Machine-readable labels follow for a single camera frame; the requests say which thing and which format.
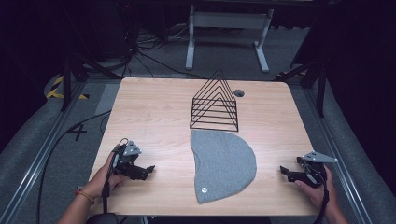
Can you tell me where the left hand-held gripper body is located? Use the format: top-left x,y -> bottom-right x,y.
111,139 -> 144,181

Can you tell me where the person's right hand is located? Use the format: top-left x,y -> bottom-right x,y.
293,164 -> 340,213

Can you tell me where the hand-held gripper cable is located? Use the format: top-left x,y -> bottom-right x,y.
101,137 -> 130,215
312,172 -> 331,224

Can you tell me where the left hand-held gripper cable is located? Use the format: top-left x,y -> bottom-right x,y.
101,137 -> 130,215

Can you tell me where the black wire triangular rack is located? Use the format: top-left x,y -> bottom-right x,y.
189,69 -> 240,133

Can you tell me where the right hand-held gripper cable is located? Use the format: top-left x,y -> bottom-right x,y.
312,172 -> 331,224

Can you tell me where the aluminium floor rail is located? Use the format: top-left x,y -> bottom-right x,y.
0,79 -> 87,224
302,86 -> 374,224

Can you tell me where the dark rounded object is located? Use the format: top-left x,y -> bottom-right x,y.
86,212 -> 120,224

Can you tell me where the orange wrist bracelet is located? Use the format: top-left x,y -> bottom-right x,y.
74,189 -> 96,205

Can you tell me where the black tripod stand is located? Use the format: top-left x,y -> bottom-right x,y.
60,50 -> 123,112
273,59 -> 329,119

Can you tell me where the grey knit beanie hat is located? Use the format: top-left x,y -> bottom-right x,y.
190,129 -> 258,205

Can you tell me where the long black floor cable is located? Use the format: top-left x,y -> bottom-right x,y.
35,109 -> 112,224

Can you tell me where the white metal desk frame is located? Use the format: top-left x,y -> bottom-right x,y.
185,4 -> 276,74

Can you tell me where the tangle of black cables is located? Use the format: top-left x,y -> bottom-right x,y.
120,24 -> 206,80

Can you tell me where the yellow black hazard tape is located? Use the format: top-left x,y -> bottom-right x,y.
45,75 -> 91,101

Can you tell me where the person's left hand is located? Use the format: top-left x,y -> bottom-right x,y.
81,151 -> 126,201

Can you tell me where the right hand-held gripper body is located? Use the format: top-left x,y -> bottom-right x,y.
295,150 -> 339,189

